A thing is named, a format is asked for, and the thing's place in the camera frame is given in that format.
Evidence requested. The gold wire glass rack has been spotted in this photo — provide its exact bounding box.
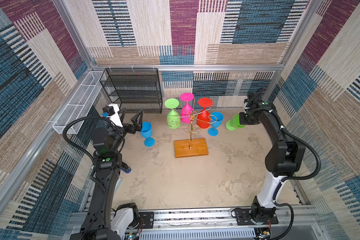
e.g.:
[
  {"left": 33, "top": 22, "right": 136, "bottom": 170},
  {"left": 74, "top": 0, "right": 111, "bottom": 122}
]
[{"left": 167, "top": 103, "right": 218, "bottom": 150}]

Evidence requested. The pink wine glass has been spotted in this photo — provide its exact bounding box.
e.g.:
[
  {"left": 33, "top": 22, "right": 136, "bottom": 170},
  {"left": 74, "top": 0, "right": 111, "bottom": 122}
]
[{"left": 180, "top": 93, "right": 194, "bottom": 124}]

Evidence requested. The green wine glass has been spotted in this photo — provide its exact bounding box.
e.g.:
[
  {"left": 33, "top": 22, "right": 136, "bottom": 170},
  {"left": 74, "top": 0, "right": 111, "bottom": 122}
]
[
  {"left": 226, "top": 114, "right": 245, "bottom": 131},
  {"left": 165, "top": 99, "right": 181, "bottom": 129}
]

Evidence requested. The black mesh shelf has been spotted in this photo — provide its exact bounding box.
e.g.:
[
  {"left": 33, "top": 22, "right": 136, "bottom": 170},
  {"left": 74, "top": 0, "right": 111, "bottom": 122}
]
[{"left": 100, "top": 68, "right": 163, "bottom": 114}]

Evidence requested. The white mesh wall basket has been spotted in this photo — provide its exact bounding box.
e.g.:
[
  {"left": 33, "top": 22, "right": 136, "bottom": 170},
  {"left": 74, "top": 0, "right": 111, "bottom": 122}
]
[{"left": 53, "top": 71, "right": 103, "bottom": 135}]

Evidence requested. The wooden rack base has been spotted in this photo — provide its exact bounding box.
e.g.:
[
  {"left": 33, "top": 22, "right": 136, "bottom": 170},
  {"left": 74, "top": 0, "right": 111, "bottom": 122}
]
[{"left": 174, "top": 138, "right": 209, "bottom": 158}]

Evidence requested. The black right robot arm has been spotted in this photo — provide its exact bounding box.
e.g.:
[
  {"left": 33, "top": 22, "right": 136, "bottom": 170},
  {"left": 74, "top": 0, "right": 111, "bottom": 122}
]
[{"left": 231, "top": 88, "right": 322, "bottom": 240}]

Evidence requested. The red wine glass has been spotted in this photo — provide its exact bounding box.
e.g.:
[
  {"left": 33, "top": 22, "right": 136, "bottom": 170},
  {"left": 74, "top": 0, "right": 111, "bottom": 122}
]
[{"left": 197, "top": 98, "right": 213, "bottom": 129}]

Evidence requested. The blue stapler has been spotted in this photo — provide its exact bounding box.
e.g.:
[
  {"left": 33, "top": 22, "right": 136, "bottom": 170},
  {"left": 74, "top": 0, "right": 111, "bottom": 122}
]
[{"left": 121, "top": 162, "right": 132, "bottom": 174}]

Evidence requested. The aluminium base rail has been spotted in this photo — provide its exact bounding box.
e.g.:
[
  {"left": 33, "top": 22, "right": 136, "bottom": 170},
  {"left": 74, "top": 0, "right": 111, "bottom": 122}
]
[{"left": 64, "top": 206, "right": 330, "bottom": 240}]

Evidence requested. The green wine glass back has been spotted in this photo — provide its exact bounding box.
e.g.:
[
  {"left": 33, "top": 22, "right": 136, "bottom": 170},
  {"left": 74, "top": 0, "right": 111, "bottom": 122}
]
[{"left": 165, "top": 99, "right": 181, "bottom": 129}]

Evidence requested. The blue wine glass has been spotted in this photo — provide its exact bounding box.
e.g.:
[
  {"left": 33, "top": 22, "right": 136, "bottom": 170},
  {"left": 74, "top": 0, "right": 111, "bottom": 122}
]
[
  {"left": 208, "top": 112, "right": 224, "bottom": 137},
  {"left": 140, "top": 122, "right": 155, "bottom": 148}
]

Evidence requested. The blue wine glass front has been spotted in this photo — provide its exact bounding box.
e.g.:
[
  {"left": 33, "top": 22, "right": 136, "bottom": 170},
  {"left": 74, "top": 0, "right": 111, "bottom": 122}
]
[{"left": 140, "top": 122, "right": 155, "bottom": 148}]

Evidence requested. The green wine glass front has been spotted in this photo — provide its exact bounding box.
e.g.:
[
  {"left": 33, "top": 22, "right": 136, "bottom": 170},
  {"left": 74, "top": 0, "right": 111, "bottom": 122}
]
[{"left": 226, "top": 114, "right": 245, "bottom": 131}]

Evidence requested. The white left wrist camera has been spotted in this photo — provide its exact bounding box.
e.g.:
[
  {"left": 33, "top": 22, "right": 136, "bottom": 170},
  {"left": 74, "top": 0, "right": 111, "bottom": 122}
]
[{"left": 102, "top": 104, "right": 123, "bottom": 127}]

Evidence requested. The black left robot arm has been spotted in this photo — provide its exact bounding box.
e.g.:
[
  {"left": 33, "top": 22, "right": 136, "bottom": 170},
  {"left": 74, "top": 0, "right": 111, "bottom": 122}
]
[{"left": 62, "top": 106, "right": 144, "bottom": 240}]

